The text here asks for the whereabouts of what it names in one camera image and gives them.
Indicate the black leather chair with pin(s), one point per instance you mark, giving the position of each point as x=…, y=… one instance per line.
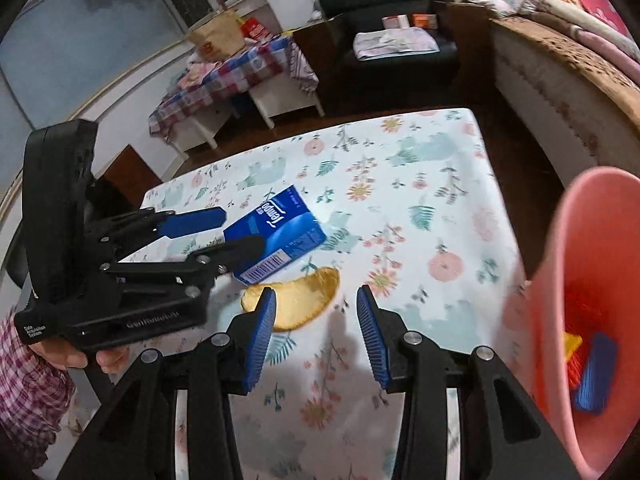
x=112, y=192

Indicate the dark wooden side cabinet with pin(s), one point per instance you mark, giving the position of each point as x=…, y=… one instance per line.
x=315, y=60
x=467, y=45

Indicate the rolled blankets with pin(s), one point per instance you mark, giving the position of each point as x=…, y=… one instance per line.
x=590, y=35

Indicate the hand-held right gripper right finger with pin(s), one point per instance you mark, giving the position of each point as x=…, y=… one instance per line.
x=372, y=345

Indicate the white small box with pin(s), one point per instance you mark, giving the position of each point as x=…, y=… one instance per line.
x=395, y=22

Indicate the blue ribbed object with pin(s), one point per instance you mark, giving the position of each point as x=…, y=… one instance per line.
x=597, y=375

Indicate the pink plastic bin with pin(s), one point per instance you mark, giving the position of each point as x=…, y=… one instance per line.
x=550, y=285

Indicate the yellow half-round peel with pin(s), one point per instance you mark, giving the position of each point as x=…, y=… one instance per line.
x=305, y=300

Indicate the person's left hand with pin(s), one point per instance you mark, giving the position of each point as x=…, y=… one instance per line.
x=107, y=360

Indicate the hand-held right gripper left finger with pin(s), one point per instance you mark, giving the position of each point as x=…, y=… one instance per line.
x=260, y=345

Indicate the brown paper bag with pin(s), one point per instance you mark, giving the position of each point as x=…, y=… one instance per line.
x=217, y=35

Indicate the pale folded cloth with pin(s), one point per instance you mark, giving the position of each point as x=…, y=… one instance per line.
x=395, y=42

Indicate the red shopping bag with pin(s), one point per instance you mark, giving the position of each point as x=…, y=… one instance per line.
x=257, y=29

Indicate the pink folded cloth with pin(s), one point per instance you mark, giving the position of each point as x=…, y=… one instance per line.
x=197, y=74

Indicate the floral animal print tablecloth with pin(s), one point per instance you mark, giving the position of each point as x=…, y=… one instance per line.
x=425, y=210

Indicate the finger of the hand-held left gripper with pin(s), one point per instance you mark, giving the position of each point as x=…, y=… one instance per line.
x=235, y=252
x=195, y=222

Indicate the orange small box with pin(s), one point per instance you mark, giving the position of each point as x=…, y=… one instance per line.
x=425, y=20

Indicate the plaid tablecloth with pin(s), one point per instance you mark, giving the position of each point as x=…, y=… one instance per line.
x=235, y=70

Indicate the blue tissue box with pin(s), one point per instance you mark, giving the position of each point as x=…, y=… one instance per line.
x=290, y=230

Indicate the white low table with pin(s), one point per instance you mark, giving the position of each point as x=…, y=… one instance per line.
x=285, y=100

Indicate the brown wooden board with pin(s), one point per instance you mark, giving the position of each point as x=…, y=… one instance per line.
x=132, y=175

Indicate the person's left forearm plaid sleeve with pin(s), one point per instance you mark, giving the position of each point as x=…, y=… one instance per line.
x=30, y=400

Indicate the bed with brown cover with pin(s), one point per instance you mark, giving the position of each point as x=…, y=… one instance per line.
x=560, y=90

